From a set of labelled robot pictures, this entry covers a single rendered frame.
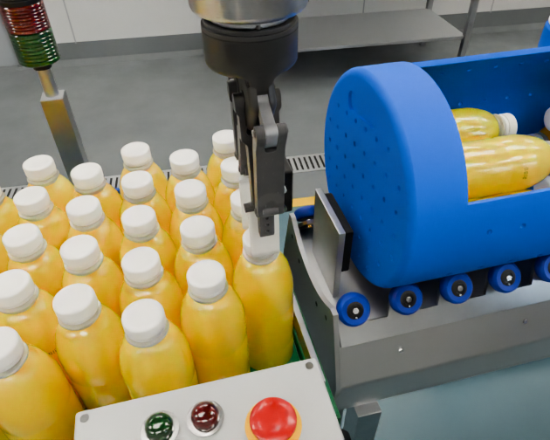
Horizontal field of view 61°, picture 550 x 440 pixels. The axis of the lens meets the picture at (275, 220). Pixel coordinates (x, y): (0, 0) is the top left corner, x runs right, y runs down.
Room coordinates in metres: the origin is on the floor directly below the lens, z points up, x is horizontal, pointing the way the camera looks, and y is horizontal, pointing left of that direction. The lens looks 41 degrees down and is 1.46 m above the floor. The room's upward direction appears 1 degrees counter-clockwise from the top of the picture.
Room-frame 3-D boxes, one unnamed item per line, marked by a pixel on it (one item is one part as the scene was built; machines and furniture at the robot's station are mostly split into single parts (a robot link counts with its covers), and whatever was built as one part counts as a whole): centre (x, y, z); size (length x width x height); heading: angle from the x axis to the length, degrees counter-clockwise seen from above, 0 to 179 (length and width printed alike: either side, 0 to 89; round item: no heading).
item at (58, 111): (0.75, 0.38, 0.55); 0.04 x 0.04 x 1.10; 13
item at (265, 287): (0.37, 0.02, 1.00); 0.07 x 0.07 x 0.19
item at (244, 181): (0.39, 0.02, 1.14); 0.03 x 0.01 x 0.07; 104
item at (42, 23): (0.75, 0.38, 1.23); 0.06 x 0.06 x 0.04
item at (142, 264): (0.34, 0.14, 1.10); 0.04 x 0.04 x 0.02
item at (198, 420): (0.18, 0.06, 1.11); 0.02 x 0.02 x 0.01
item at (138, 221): (0.42, 0.16, 1.10); 0.04 x 0.04 x 0.02
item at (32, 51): (0.75, 0.38, 1.18); 0.06 x 0.06 x 0.05
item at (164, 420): (0.17, 0.09, 1.11); 0.02 x 0.02 x 0.01
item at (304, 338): (0.47, 0.00, 0.96); 0.40 x 0.01 x 0.03; 13
